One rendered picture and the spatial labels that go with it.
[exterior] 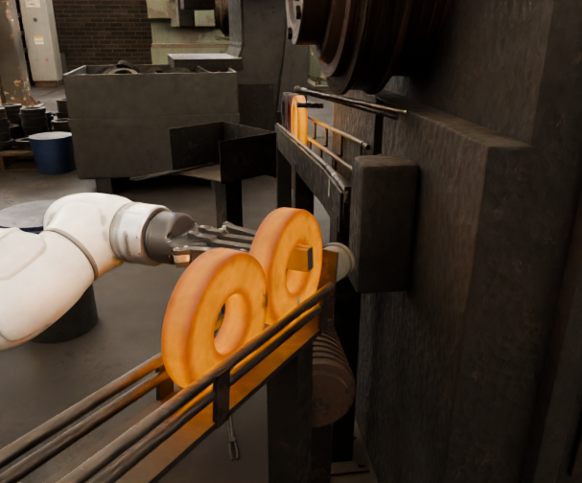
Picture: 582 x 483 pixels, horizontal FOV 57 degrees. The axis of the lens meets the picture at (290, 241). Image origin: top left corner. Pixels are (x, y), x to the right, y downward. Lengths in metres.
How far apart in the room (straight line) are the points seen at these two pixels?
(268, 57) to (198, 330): 3.57
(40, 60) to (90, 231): 9.96
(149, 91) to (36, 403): 2.20
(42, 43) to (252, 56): 7.06
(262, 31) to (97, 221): 3.28
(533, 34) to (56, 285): 0.68
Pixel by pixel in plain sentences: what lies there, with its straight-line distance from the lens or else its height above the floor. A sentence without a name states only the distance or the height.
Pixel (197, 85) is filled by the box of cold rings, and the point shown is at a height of 0.66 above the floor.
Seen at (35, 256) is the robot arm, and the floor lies 0.73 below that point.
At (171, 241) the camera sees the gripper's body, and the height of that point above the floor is 0.74.
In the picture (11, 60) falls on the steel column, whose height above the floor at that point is 0.59.
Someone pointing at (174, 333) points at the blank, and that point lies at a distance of 0.52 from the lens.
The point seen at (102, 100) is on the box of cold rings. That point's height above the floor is 0.59.
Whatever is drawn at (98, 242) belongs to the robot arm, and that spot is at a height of 0.72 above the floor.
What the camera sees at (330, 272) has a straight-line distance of 0.76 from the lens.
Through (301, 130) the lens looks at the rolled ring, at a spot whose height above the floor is 0.69.
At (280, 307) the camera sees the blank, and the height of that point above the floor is 0.69.
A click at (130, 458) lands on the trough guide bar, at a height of 0.70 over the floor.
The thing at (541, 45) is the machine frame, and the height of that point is 0.99.
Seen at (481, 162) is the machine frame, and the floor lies 0.85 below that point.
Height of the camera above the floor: 1.01
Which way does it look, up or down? 22 degrees down
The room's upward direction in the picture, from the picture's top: straight up
